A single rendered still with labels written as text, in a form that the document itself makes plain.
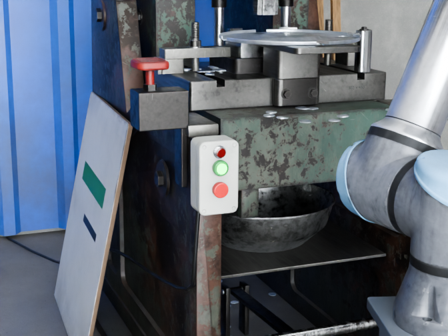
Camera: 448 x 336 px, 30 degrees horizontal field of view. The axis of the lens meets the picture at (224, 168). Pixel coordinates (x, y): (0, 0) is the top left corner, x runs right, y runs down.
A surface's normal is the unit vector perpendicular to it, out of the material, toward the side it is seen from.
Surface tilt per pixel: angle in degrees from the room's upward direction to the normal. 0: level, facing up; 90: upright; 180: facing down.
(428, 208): 90
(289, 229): 105
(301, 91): 90
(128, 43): 73
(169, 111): 90
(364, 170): 65
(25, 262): 0
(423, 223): 90
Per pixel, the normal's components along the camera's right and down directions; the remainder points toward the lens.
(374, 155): -0.66, -0.26
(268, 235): 0.03, 0.49
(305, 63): 0.37, 0.23
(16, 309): 0.00, -0.97
